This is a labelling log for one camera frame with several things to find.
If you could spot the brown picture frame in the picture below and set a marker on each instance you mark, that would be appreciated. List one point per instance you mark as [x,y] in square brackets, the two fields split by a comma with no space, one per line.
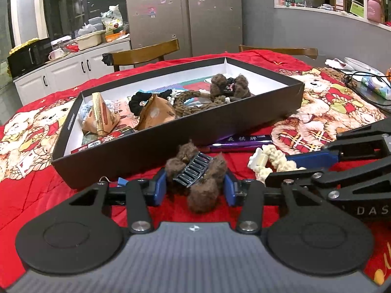
[340,3]

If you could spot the crumpled white paper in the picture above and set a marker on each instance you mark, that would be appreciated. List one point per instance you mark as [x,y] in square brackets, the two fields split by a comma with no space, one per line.
[336,63]

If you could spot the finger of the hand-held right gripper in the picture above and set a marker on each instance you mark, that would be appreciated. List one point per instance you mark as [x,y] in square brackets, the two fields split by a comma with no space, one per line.
[336,183]
[311,157]

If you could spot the red plastic bag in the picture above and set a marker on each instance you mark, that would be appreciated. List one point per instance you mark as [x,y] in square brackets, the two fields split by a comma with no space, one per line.
[71,48]

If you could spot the gold striped triangular packet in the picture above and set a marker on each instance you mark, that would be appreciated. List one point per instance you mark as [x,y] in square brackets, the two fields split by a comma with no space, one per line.
[100,116]

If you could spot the glass sliding door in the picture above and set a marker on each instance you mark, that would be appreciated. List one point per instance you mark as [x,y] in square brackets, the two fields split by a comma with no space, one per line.
[6,36]

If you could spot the beige plastic basin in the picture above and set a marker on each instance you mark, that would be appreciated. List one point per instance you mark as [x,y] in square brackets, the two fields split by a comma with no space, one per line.
[88,41]

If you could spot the cream braided scrunchie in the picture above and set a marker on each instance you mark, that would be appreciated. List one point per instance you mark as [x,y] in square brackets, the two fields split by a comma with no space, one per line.
[276,155]

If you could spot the black cloth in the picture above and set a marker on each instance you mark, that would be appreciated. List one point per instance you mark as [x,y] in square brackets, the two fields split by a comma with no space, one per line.
[108,58]

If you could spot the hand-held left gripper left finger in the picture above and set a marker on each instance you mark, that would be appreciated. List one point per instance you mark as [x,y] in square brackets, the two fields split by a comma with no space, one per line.
[160,186]

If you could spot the red bear printed blanket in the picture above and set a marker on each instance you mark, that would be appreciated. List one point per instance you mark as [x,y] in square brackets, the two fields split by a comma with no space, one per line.
[320,103]

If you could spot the white printed snack bag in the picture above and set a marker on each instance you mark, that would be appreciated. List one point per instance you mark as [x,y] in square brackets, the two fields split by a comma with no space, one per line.
[111,18]

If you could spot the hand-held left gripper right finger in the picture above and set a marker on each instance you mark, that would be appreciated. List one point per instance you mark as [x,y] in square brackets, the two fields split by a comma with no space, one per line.
[229,190]

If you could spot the pink bottle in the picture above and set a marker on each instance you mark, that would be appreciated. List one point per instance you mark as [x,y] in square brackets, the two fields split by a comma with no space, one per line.
[375,9]

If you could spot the tissue packet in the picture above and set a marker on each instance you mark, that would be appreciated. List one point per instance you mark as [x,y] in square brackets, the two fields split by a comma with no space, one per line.
[378,88]

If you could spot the wooden chair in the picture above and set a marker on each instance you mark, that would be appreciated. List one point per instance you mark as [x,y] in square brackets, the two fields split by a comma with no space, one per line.
[278,52]
[143,53]

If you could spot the silver refrigerator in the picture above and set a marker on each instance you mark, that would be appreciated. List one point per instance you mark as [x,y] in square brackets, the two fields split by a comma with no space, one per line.
[183,15]

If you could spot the purple flat box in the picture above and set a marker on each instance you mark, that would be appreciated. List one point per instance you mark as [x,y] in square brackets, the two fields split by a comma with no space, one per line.
[244,142]

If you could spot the red card pack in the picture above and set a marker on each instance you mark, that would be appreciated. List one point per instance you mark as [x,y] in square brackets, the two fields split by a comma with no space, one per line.
[97,142]

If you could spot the black cardboard box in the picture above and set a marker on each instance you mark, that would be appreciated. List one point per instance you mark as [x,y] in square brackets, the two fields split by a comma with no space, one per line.
[137,155]

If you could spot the small blue tag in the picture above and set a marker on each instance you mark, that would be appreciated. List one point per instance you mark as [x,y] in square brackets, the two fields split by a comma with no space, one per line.
[122,181]

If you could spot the white wall shelf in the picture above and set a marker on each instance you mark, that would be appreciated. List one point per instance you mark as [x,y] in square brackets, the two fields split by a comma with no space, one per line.
[290,6]

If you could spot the brown triangular snack packet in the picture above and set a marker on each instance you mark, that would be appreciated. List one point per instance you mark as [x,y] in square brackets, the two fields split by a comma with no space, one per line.
[158,113]

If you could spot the white mug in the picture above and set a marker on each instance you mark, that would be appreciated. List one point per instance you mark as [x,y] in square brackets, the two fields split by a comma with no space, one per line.
[55,55]

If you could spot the black scrunchie with white lace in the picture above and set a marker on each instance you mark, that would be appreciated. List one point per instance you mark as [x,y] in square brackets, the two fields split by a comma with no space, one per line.
[137,103]

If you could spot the white plate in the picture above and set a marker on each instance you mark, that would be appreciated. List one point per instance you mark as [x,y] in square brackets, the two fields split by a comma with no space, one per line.
[360,63]

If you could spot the white kitchen cabinet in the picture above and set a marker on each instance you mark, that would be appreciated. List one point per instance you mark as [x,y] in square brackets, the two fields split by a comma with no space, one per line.
[67,73]

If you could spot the black microwave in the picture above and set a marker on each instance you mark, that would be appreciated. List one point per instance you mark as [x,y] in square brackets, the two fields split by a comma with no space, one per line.
[27,56]

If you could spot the brown fuzzy hair clip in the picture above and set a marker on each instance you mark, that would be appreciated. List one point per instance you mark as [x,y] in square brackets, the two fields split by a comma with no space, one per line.
[218,82]
[201,198]

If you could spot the yellow flower decoration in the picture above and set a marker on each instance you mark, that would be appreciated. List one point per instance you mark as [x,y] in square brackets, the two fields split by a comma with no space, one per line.
[21,45]

